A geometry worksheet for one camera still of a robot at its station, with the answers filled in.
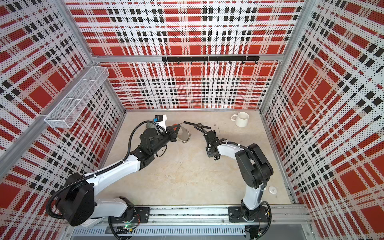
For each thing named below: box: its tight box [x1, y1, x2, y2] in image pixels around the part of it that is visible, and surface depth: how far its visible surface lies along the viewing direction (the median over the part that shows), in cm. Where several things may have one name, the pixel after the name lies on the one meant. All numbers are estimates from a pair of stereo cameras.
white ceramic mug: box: [230, 112, 250, 128], surface depth 110 cm
